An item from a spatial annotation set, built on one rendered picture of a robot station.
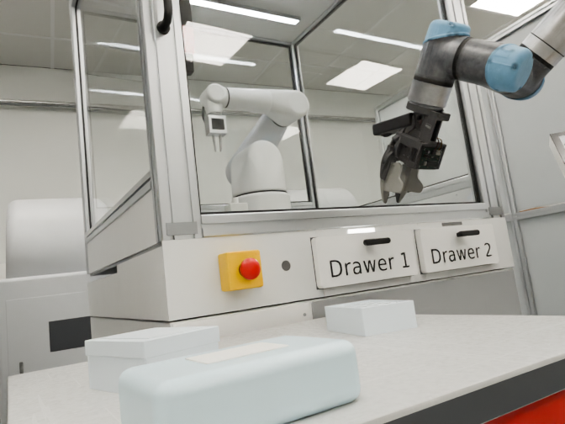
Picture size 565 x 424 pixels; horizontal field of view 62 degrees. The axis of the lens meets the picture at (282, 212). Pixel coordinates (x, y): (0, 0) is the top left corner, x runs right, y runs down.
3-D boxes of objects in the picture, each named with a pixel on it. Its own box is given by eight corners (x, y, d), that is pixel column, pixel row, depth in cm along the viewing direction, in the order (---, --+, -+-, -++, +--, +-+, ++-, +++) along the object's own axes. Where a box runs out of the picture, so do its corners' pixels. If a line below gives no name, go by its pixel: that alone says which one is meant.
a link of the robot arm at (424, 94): (404, 76, 91) (434, 82, 95) (398, 100, 92) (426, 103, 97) (432, 85, 85) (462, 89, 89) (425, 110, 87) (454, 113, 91)
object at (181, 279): (514, 266, 136) (505, 217, 138) (168, 321, 83) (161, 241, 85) (325, 283, 216) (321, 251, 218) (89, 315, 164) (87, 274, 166)
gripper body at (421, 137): (411, 172, 90) (430, 110, 86) (382, 157, 97) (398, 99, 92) (438, 172, 94) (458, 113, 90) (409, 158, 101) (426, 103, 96)
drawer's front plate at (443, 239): (499, 262, 130) (492, 223, 131) (426, 272, 115) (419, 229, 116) (493, 262, 131) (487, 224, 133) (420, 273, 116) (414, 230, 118)
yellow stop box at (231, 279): (266, 286, 89) (261, 248, 90) (231, 291, 85) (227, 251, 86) (254, 287, 93) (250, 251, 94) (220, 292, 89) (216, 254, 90)
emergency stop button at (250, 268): (263, 278, 86) (261, 256, 87) (244, 280, 84) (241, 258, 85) (256, 278, 89) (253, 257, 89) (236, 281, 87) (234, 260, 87)
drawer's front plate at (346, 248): (419, 274, 114) (412, 229, 115) (321, 288, 99) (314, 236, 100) (414, 274, 115) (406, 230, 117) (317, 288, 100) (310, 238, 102)
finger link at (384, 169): (379, 179, 95) (395, 138, 93) (374, 177, 97) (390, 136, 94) (395, 182, 98) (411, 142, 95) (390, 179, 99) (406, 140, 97)
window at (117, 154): (161, 168, 92) (127, -208, 104) (157, 168, 92) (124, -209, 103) (92, 231, 165) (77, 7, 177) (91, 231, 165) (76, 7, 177)
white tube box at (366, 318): (417, 327, 66) (413, 299, 66) (365, 336, 63) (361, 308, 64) (373, 322, 77) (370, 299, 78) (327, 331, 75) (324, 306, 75)
